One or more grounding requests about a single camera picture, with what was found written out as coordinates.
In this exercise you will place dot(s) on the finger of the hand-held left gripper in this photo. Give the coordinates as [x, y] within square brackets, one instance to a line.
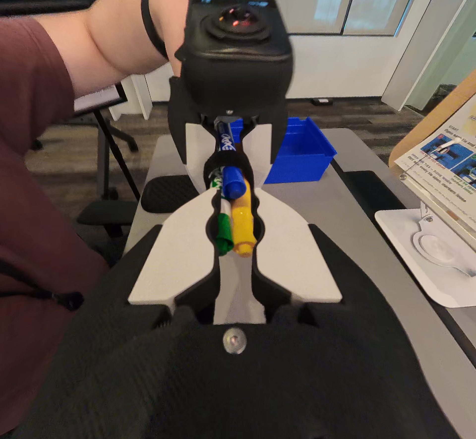
[195, 148]
[262, 148]

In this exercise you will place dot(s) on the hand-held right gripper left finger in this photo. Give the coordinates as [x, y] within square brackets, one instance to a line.
[174, 260]

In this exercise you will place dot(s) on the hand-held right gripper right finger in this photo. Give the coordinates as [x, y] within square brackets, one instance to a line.
[297, 260]

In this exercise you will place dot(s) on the blue plastic bin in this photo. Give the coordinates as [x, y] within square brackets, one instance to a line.
[297, 156]

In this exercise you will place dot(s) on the blue dry-erase marker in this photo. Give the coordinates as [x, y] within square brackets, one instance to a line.
[233, 182]

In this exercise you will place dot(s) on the green dry-erase marker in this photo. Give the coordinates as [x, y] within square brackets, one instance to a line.
[224, 234]

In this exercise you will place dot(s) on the yellow dry-erase marker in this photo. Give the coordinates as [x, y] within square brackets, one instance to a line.
[241, 223]

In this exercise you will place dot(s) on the person's left forearm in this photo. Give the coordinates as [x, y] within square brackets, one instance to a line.
[104, 37]

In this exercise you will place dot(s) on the person's left hand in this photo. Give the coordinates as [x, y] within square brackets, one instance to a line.
[171, 18]

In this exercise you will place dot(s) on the black textured wrist pad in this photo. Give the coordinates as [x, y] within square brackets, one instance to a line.
[167, 193]

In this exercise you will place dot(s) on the small floor outlet box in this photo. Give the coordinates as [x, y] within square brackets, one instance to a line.
[322, 101]

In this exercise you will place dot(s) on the black office chair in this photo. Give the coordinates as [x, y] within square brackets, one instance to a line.
[108, 215]

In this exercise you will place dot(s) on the black wristband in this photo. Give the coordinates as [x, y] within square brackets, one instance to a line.
[145, 18]

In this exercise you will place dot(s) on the whiteboard easel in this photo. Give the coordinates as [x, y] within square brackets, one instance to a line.
[96, 101]

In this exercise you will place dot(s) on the wooden instruction board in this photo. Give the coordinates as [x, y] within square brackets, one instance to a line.
[427, 126]

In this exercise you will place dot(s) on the printed instruction sheet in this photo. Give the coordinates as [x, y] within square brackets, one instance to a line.
[465, 126]

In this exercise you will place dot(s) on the white stand bracket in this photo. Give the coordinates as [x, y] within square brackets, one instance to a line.
[438, 245]

